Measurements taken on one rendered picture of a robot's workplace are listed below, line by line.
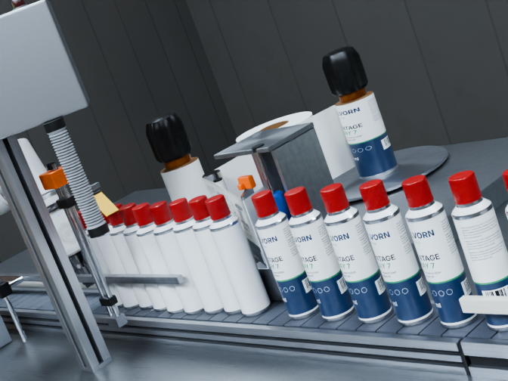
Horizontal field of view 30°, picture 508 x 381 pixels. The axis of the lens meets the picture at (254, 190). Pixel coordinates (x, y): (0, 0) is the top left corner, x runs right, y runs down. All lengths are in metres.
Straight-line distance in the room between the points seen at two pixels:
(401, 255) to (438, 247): 0.07
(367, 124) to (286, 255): 0.66
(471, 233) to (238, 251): 0.48
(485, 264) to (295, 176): 0.41
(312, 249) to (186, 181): 0.68
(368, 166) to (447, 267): 0.85
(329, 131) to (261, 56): 3.09
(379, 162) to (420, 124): 2.64
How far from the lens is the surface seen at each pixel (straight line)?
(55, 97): 1.63
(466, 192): 1.18
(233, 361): 1.57
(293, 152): 1.50
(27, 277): 2.11
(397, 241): 1.29
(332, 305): 1.42
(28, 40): 1.63
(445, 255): 1.25
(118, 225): 1.79
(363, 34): 4.72
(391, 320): 1.37
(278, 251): 1.45
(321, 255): 1.40
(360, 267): 1.35
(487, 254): 1.20
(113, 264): 1.84
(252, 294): 1.56
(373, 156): 2.06
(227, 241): 1.53
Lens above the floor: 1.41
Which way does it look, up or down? 13 degrees down
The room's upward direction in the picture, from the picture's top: 21 degrees counter-clockwise
